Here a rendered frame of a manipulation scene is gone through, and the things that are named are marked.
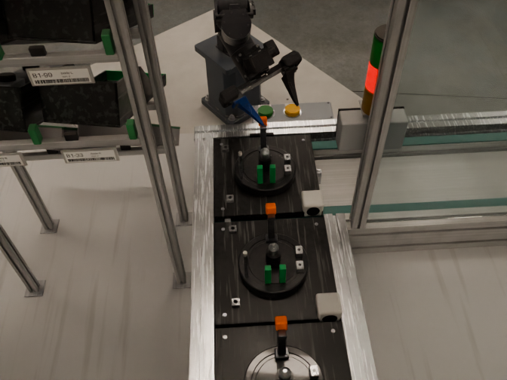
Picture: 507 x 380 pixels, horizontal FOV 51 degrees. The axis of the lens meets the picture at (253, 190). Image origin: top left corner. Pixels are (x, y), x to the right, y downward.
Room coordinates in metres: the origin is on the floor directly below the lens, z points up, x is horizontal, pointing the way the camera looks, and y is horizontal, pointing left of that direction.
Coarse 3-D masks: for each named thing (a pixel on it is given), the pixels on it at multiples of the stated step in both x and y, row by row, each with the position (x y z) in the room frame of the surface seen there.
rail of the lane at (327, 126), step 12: (312, 120) 1.01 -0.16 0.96; (324, 120) 1.01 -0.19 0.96; (336, 120) 1.01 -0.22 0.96; (204, 132) 0.99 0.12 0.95; (216, 132) 0.99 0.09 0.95; (228, 132) 0.98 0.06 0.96; (240, 132) 0.98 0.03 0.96; (252, 132) 0.97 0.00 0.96; (276, 132) 0.97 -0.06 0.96; (288, 132) 0.97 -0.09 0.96; (300, 132) 0.97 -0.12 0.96; (312, 132) 0.97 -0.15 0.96; (324, 132) 0.97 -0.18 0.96
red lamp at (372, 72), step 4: (368, 68) 0.71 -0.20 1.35; (372, 68) 0.70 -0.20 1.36; (368, 72) 0.71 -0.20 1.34; (372, 72) 0.70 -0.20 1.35; (376, 72) 0.70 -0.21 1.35; (368, 76) 0.71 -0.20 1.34; (372, 76) 0.70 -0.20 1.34; (368, 80) 0.71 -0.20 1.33; (372, 80) 0.70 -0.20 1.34; (368, 84) 0.71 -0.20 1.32; (372, 84) 0.70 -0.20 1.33; (368, 88) 0.70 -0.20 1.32; (372, 88) 0.70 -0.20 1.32; (372, 92) 0.70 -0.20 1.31
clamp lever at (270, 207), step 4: (268, 204) 0.66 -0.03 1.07; (272, 204) 0.65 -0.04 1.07; (268, 208) 0.64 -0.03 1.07; (272, 208) 0.64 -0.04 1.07; (268, 212) 0.64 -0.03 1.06; (272, 212) 0.64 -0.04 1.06; (268, 216) 0.63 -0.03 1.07; (272, 216) 0.63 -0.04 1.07; (268, 220) 0.64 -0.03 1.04; (272, 220) 0.64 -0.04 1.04; (268, 224) 0.63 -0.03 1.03; (272, 224) 0.63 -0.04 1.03; (268, 228) 0.63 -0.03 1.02; (272, 228) 0.63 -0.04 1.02; (268, 232) 0.63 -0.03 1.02; (272, 232) 0.63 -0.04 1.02; (268, 236) 0.62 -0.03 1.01; (272, 236) 0.62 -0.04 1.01
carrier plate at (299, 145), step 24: (216, 144) 0.93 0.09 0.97; (240, 144) 0.92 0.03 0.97; (288, 144) 0.92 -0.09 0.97; (216, 168) 0.85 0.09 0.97; (312, 168) 0.84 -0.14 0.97; (216, 192) 0.77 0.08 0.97; (240, 192) 0.77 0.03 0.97; (288, 192) 0.77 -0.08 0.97; (216, 216) 0.71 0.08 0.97; (240, 216) 0.71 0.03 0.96; (264, 216) 0.71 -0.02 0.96; (288, 216) 0.71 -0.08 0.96
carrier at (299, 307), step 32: (224, 224) 0.68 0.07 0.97; (256, 224) 0.68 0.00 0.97; (288, 224) 0.68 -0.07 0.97; (320, 224) 0.68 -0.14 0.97; (224, 256) 0.60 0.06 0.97; (256, 256) 0.59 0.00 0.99; (288, 256) 0.58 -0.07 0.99; (320, 256) 0.59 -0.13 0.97; (224, 288) 0.53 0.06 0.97; (256, 288) 0.51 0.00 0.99; (288, 288) 0.51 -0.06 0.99; (320, 288) 0.52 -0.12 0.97; (224, 320) 0.46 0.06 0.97; (256, 320) 0.46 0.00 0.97; (288, 320) 0.45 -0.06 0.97; (320, 320) 0.46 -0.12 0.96
